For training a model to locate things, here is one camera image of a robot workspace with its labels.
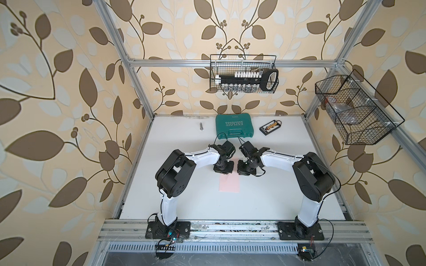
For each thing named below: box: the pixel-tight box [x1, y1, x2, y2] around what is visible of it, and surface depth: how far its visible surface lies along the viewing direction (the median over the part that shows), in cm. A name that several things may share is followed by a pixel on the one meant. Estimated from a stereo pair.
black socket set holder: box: [214, 68, 280, 92], surface depth 86 cm
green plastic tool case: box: [215, 113, 255, 140], surface depth 111 cm
